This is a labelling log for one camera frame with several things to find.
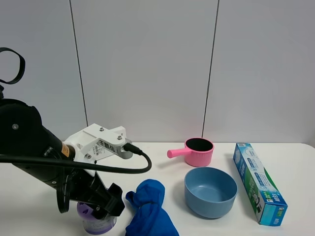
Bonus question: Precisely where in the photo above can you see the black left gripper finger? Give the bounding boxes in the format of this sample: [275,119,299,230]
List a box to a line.
[106,183,125,216]

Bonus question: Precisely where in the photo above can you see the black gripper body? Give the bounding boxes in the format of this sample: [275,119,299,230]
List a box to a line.
[56,170,108,213]

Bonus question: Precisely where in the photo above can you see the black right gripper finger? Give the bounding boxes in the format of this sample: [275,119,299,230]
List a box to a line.
[92,205,108,219]

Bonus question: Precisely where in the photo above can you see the purple air freshener jar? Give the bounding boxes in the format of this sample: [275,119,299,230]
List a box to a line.
[77,203,117,235]

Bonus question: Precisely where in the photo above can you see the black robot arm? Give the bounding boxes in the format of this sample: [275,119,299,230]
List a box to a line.
[0,99,125,219]

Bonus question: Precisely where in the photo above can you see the white cardboard box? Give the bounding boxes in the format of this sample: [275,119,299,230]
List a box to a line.
[89,145,114,160]

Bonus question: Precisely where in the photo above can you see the blue knotted cloth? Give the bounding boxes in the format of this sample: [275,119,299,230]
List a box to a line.
[126,179,179,236]

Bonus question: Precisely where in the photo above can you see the blue bowl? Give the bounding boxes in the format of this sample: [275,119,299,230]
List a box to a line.
[184,167,238,219]

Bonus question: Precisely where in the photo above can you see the pink toy saucepan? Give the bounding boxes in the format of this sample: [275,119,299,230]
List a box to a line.
[167,138,215,167]

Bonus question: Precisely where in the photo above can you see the blue green toothpaste box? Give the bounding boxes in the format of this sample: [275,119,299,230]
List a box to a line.
[233,143,287,227]

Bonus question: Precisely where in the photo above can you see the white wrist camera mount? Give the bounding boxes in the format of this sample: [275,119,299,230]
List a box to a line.
[64,123,133,164]

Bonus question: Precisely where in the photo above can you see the black camera cable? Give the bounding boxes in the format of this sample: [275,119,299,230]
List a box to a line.
[0,47,153,175]

